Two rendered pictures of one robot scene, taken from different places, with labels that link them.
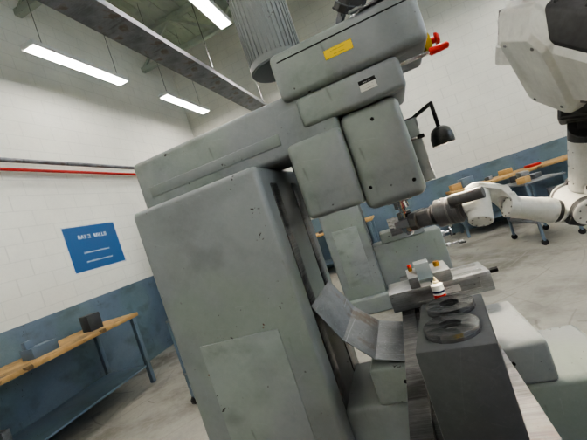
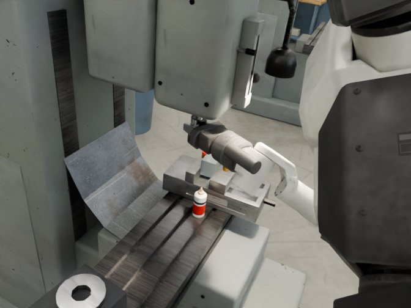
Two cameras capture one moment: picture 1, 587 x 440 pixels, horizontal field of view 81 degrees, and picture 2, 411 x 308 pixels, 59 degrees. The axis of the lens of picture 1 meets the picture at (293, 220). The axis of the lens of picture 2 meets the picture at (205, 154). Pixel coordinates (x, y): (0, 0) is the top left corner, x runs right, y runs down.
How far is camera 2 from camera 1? 0.64 m
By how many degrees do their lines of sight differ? 32
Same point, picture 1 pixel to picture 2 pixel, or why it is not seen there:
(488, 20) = not seen: outside the picture
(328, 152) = (125, 14)
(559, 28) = (328, 135)
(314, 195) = (96, 55)
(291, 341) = (29, 181)
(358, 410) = (82, 248)
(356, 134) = (167, 10)
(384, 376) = (106, 243)
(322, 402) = (47, 234)
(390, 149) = (197, 55)
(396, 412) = not seen: hidden behind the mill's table
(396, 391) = not seen: hidden behind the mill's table
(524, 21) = (315, 79)
